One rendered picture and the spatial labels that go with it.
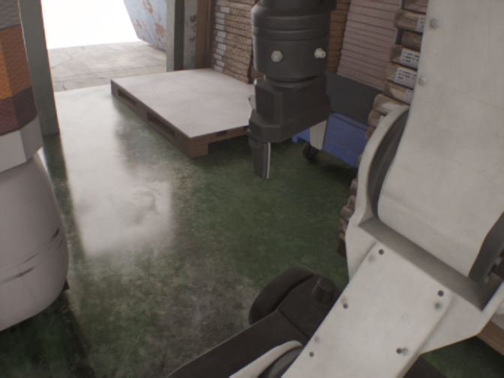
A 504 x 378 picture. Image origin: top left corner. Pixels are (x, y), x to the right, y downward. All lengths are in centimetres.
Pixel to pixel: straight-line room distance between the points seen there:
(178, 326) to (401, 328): 65
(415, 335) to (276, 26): 35
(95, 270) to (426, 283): 91
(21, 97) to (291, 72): 34
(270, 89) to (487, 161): 24
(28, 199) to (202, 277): 65
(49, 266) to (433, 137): 52
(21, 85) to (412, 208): 48
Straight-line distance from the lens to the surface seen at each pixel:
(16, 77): 51
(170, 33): 283
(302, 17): 38
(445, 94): 30
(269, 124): 42
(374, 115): 97
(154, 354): 90
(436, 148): 31
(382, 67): 260
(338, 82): 142
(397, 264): 40
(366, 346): 42
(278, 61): 39
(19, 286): 57
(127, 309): 99
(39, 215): 53
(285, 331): 74
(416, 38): 92
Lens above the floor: 76
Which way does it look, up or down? 32 degrees down
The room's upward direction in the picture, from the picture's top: 7 degrees clockwise
